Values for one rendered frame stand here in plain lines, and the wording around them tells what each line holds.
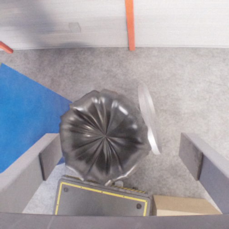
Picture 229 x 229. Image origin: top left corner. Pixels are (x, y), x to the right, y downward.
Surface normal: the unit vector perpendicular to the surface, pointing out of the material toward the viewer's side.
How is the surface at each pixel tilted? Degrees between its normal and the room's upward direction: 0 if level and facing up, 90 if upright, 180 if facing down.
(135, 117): 9
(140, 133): 15
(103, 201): 0
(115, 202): 0
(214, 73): 0
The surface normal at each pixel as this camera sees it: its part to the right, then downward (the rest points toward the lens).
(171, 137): -0.14, -0.15
